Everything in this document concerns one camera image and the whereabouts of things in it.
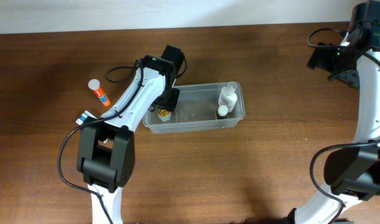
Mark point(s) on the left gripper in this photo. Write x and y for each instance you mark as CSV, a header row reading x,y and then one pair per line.
x,y
168,101

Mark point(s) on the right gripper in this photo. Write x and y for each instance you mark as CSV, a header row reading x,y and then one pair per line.
x,y
316,58

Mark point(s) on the small jar gold lid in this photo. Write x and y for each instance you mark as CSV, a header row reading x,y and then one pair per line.
x,y
163,115

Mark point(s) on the white spray bottle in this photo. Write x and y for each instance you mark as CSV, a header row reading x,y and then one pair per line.
x,y
228,96

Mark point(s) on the dark bottle white cap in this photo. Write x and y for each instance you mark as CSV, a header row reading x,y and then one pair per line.
x,y
221,112

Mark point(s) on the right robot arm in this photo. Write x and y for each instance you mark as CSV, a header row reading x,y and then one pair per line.
x,y
348,174

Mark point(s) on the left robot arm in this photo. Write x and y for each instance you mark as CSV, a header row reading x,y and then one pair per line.
x,y
106,155

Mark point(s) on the clear plastic container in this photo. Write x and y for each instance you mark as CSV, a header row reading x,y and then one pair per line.
x,y
196,110

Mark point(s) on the orange tube white cap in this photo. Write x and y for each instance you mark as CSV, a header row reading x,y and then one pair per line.
x,y
95,86

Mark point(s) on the white Panadol medicine box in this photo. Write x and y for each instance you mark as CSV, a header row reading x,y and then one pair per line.
x,y
84,116

